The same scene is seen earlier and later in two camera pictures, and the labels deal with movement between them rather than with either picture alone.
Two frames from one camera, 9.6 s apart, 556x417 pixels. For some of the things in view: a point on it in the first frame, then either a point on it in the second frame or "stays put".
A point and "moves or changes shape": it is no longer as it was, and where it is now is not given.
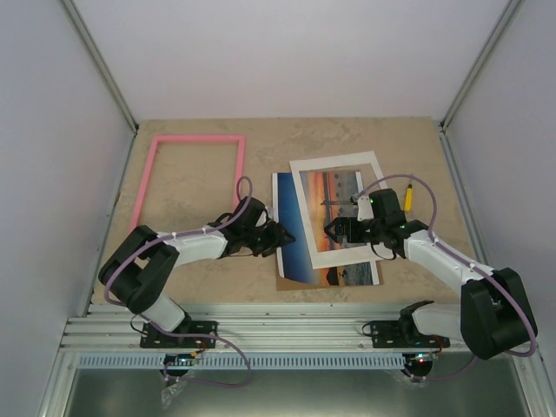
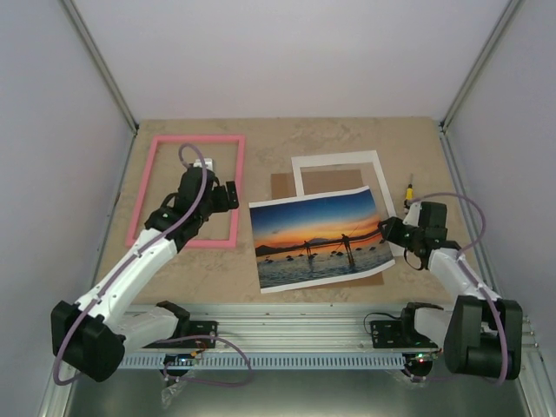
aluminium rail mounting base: [251, 328] stays put
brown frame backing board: [283, 285] to [321, 182]
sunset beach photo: [327, 195] moves or changes shape
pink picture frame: [240, 140] stays put
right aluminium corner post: [475, 76] stays put
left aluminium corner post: [79, 23] stays put
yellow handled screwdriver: [408, 201] stays put
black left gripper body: [261, 242] to [222, 205]
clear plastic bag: [168, 393] stays put
